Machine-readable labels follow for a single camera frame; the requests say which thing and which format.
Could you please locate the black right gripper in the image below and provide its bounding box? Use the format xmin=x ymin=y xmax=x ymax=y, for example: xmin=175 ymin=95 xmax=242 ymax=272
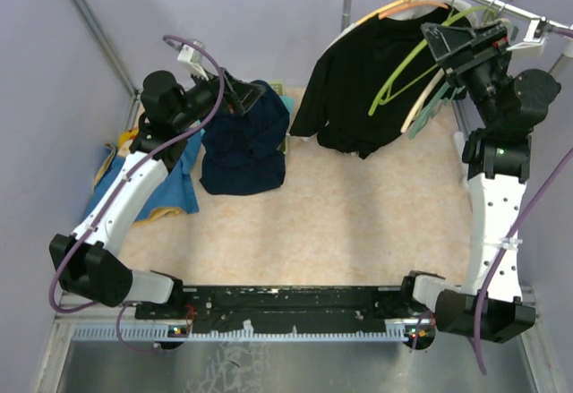
xmin=421 ymin=21 xmax=511 ymax=128

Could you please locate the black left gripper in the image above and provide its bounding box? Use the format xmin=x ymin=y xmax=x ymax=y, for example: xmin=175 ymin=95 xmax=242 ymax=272
xmin=171 ymin=63 xmax=265 ymax=131

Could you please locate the dark navy t-shirt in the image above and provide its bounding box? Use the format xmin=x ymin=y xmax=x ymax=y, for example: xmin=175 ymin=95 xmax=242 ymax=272
xmin=200 ymin=80 xmax=286 ymax=196

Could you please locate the cream hanger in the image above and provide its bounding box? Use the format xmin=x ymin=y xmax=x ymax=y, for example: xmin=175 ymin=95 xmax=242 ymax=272
xmin=400 ymin=18 xmax=518 ymax=133

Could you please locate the mint green hanger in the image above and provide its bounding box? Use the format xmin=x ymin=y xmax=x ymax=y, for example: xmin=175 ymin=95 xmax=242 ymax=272
xmin=406 ymin=4 xmax=507 ymax=139

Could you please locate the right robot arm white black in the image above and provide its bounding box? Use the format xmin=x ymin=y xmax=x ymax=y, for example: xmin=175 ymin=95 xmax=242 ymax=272
xmin=399 ymin=22 xmax=561 ymax=343

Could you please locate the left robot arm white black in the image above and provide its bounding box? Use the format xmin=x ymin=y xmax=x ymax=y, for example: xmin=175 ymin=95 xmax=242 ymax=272
xmin=48 ymin=68 xmax=266 ymax=319

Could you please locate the orange hanger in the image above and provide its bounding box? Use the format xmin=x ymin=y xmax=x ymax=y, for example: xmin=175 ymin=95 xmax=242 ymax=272
xmin=376 ymin=0 xmax=449 ymax=20

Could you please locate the yellow hanger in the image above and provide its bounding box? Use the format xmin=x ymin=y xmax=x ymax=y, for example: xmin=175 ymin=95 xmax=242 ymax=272
xmin=355 ymin=0 xmax=407 ymax=25

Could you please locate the blue Pikachu t-shirt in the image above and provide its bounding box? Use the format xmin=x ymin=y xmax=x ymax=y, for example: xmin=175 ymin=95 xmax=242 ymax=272
xmin=85 ymin=127 xmax=204 ymax=226

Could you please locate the black t-shirt white trim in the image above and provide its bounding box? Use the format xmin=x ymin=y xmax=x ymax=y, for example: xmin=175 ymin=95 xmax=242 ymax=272
xmin=289 ymin=0 xmax=477 ymax=158

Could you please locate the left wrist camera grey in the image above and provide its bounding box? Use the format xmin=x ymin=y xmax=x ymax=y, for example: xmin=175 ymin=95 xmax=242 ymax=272
xmin=177 ymin=39 xmax=209 ymax=80

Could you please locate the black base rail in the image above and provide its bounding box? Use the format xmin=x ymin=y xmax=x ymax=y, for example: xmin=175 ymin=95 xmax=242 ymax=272
xmin=135 ymin=286 xmax=437 ymax=350

